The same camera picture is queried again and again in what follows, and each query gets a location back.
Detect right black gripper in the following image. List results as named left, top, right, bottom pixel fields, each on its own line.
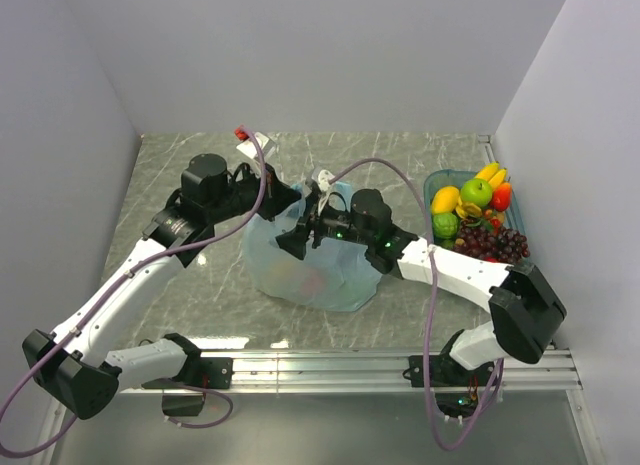
left=270, top=191, right=374, bottom=260

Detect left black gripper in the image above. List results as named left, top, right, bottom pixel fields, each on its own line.
left=208, top=159, right=302, bottom=224

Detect light blue plastic bag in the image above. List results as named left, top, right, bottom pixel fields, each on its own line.
left=242, top=199, right=382, bottom=312

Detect yellow fake mango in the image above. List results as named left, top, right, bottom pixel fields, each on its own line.
left=430, top=186, right=460, bottom=215

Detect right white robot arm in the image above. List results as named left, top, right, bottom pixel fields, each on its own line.
left=276, top=189, right=566, bottom=385

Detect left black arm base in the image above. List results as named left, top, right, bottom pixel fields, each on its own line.
left=142, top=357, right=234, bottom=428

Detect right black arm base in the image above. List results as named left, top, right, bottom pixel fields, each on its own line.
left=428, top=355, right=495, bottom=420

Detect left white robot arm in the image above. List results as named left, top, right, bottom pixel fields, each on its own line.
left=22, top=154, right=301, bottom=420

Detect green fake custard apple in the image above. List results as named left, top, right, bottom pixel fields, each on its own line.
left=432, top=212, right=459, bottom=240

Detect yellow fake bananas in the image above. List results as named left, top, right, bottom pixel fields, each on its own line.
left=475, top=162, right=508, bottom=190

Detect red orange fake pepper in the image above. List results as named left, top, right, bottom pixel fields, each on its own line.
left=491, top=181, right=512, bottom=212

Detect purple fake grapes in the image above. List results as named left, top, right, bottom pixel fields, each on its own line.
left=453, top=219, right=530, bottom=265

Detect teal plastic fruit basket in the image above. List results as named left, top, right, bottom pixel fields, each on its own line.
left=424, top=162, right=530, bottom=265

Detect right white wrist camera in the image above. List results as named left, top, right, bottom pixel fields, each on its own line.
left=306, top=167, right=335, bottom=214

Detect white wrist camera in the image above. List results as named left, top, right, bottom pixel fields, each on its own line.
left=306, top=167, right=335, bottom=214
left=234, top=127, right=278, bottom=171

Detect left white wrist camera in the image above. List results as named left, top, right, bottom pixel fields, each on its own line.
left=234, top=127, right=278, bottom=171

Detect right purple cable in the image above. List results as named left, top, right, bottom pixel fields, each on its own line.
left=329, top=157, right=505, bottom=451

